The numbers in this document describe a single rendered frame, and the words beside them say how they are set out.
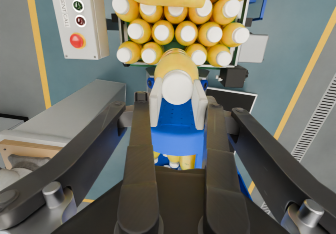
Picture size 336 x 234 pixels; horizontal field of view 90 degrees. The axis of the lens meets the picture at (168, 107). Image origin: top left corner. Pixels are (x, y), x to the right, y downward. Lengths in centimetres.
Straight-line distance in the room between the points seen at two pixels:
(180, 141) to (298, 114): 184
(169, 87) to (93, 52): 38
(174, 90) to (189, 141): 26
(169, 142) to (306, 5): 169
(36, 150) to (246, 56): 99
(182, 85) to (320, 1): 183
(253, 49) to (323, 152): 201
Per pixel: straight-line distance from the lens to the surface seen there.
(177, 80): 20
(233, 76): 65
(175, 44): 70
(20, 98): 236
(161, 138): 45
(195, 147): 47
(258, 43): 81
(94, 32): 55
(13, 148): 100
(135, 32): 51
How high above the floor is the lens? 160
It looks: 66 degrees down
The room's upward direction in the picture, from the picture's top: 175 degrees counter-clockwise
